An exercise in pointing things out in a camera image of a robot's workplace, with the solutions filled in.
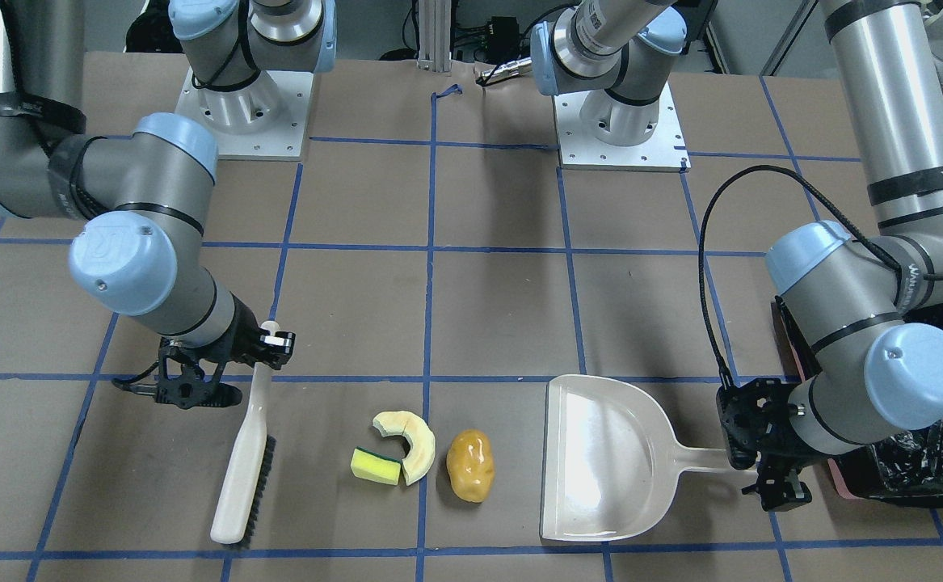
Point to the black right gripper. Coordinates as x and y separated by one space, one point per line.
242 333

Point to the brown potato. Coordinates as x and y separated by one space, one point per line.
471 466

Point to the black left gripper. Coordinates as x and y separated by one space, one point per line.
776 436

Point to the pale curved melon slice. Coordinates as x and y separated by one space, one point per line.
420 438

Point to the cream hand brush black bristles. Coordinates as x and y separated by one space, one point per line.
248 469

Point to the aluminium frame post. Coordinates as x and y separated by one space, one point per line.
435 36

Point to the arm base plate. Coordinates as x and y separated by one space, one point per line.
269 129
595 132

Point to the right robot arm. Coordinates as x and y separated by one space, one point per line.
144 200

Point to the yellow green sponge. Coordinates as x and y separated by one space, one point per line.
374 467

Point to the cream plastic dustpan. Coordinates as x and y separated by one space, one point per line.
615 451

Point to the bin with black liner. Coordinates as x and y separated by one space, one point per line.
905 470

